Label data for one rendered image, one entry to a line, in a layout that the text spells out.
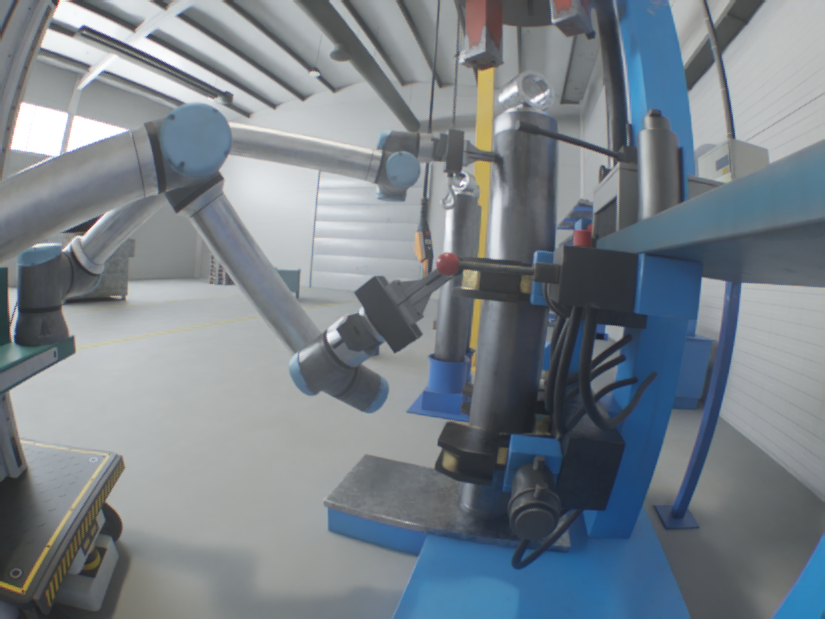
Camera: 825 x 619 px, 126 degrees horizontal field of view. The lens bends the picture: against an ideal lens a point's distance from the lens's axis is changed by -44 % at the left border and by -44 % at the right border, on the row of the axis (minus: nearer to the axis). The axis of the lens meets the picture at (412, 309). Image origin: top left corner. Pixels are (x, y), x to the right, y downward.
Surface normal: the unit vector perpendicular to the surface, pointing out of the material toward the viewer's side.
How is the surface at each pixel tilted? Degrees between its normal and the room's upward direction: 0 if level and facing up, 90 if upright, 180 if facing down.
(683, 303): 90
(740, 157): 90
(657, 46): 90
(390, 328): 90
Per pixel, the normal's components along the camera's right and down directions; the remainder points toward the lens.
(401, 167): 0.30, 0.14
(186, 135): 0.76, 0.08
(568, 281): -0.26, 0.09
